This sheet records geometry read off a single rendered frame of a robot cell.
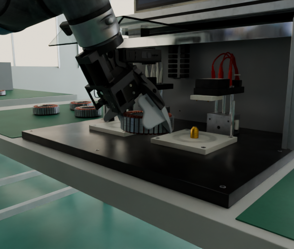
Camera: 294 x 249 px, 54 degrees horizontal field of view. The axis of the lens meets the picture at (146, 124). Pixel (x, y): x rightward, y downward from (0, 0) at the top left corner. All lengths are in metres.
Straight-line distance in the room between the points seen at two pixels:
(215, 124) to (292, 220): 0.43
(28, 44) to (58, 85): 0.93
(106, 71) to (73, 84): 5.65
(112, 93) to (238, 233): 0.28
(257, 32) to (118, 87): 0.37
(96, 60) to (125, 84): 0.06
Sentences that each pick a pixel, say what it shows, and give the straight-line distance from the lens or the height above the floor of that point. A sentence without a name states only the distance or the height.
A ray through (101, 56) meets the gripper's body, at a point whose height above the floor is 0.96.
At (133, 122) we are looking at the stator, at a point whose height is 0.84.
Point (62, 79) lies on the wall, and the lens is 5.99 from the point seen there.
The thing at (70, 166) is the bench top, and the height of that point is 0.75.
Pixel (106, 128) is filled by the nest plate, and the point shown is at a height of 0.78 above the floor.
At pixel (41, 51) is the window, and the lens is 5.79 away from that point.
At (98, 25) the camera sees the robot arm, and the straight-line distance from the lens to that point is 0.47.
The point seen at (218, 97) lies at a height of 0.88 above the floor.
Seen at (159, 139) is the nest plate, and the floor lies 0.78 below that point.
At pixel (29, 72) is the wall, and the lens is 5.67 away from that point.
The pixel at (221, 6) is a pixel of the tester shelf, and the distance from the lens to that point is 0.79.
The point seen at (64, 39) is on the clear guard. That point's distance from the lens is 0.81.
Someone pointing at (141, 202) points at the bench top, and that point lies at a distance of 0.49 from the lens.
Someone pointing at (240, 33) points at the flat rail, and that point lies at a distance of 0.75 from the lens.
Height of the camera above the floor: 0.94
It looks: 11 degrees down
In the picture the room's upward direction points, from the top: straight up
